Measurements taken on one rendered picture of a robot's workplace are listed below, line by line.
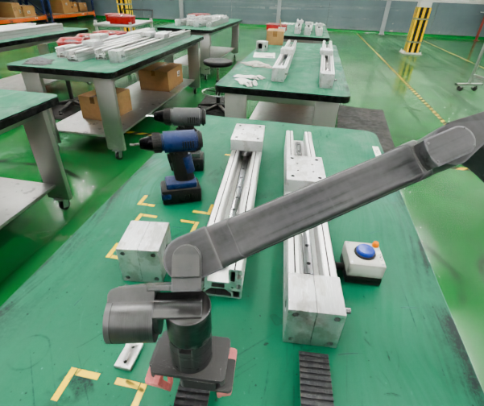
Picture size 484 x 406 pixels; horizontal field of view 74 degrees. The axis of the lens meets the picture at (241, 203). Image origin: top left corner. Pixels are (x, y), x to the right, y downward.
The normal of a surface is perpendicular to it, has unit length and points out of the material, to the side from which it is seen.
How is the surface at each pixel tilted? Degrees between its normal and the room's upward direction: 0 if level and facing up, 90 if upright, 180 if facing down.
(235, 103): 90
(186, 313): 0
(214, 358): 0
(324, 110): 90
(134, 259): 90
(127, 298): 47
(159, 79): 89
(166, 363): 0
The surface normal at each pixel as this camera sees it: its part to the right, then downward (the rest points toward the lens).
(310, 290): 0.04, -0.83
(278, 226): 0.09, -0.11
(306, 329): -0.11, 0.55
